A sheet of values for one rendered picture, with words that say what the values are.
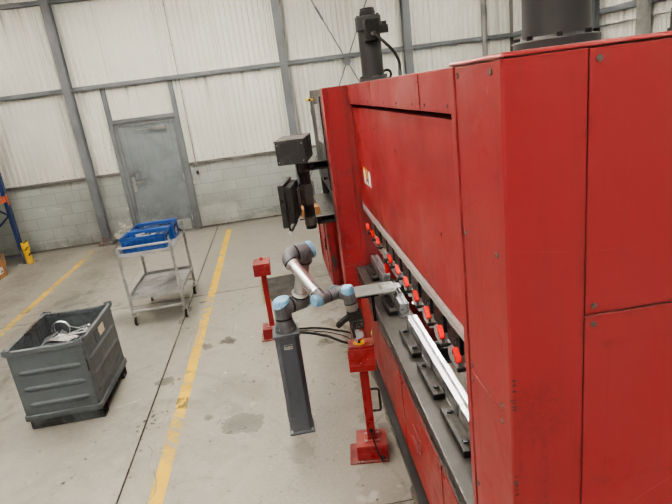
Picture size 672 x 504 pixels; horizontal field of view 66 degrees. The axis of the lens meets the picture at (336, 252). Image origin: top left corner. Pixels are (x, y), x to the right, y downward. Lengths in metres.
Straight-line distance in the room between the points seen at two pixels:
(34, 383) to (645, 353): 4.31
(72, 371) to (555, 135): 4.17
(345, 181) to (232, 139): 6.43
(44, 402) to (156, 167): 6.54
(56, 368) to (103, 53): 7.13
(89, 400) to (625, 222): 4.25
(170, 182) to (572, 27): 9.61
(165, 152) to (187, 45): 1.97
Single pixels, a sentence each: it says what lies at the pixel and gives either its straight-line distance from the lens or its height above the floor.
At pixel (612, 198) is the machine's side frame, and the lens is 0.96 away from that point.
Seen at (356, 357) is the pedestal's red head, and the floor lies 0.76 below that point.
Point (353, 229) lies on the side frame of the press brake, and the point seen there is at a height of 1.19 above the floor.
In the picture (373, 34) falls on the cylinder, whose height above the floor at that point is 2.59.
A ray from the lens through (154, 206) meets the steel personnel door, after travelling 10.71.
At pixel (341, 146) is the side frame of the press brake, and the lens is 4.08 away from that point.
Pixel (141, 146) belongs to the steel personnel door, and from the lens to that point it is 10.59.
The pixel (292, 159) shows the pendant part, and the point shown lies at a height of 1.79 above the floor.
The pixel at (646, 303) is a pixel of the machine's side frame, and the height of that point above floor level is 1.86.
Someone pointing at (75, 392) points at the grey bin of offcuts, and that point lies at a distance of 4.70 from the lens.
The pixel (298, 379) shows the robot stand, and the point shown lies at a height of 0.43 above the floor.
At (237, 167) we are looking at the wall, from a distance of 10.43.
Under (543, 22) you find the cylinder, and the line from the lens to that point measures 1.38.
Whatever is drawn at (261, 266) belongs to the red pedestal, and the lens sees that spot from 4.98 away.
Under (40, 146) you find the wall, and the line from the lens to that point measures 11.13.
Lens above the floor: 2.28
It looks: 17 degrees down
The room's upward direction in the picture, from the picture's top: 7 degrees counter-clockwise
